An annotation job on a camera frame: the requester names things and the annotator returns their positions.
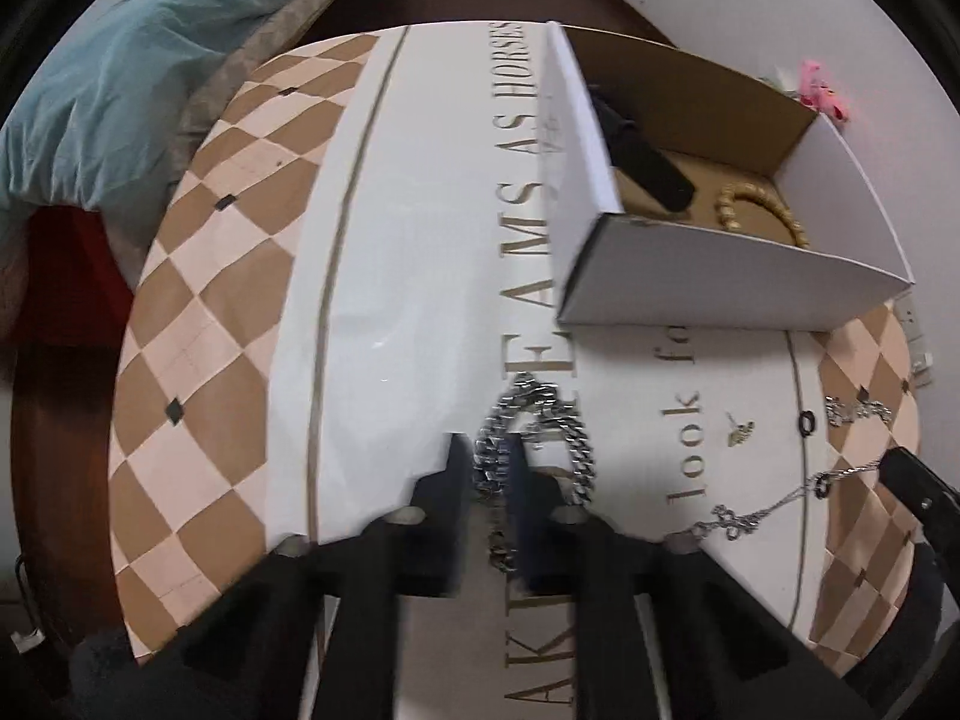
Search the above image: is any pink hair clip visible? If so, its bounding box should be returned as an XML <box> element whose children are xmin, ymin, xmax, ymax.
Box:
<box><xmin>796</xmin><ymin>58</ymin><xmax>853</xmax><ymax>122</ymax></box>

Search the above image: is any white cable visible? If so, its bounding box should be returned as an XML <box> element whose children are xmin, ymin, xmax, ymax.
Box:
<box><xmin>10</xmin><ymin>553</ymin><xmax>47</xmax><ymax>655</ymax></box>

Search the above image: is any gold bead bracelet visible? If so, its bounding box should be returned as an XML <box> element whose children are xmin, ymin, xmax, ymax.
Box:
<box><xmin>714</xmin><ymin>181</ymin><xmax>813</xmax><ymax>249</ymax></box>

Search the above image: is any chunky silver chain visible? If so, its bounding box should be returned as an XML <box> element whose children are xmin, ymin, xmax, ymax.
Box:
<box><xmin>472</xmin><ymin>379</ymin><xmax>602</xmax><ymax>578</ymax></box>

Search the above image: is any white power strip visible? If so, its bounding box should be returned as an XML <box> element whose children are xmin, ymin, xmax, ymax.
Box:
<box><xmin>895</xmin><ymin>298</ymin><xmax>935</xmax><ymax>392</ymax></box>

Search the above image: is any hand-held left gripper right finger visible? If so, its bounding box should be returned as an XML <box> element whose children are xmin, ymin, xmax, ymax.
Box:
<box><xmin>519</xmin><ymin>465</ymin><xmax>880</xmax><ymax>720</ymax></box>

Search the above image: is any red cloth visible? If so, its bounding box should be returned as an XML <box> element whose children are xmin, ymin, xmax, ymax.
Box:
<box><xmin>0</xmin><ymin>205</ymin><xmax>137</xmax><ymax>350</ymax></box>

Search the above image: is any thin silver pendant necklace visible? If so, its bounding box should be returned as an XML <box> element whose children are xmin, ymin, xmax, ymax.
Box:
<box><xmin>691</xmin><ymin>460</ymin><xmax>883</xmax><ymax>538</ymax></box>

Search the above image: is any light blue blanket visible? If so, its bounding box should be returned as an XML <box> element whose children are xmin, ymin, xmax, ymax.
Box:
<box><xmin>0</xmin><ymin>0</ymin><xmax>370</xmax><ymax>212</ymax></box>

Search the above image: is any white cardboard box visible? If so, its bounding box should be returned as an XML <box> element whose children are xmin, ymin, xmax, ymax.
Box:
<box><xmin>536</xmin><ymin>21</ymin><xmax>917</xmax><ymax>335</ymax></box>

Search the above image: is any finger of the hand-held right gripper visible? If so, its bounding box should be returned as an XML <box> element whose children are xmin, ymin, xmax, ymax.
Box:
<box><xmin>876</xmin><ymin>446</ymin><xmax>960</xmax><ymax>542</ymax></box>

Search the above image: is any small silver chain bracelet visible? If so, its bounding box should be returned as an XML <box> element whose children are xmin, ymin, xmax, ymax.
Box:
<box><xmin>823</xmin><ymin>388</ymin><xmax>894</xmax><ymax>428</ymax></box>

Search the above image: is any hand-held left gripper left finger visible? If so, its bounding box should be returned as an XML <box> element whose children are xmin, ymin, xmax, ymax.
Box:
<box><xmin>139</xmin><ymin>432</ymin><xmax>473</xmax><ymax>720</ymax></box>

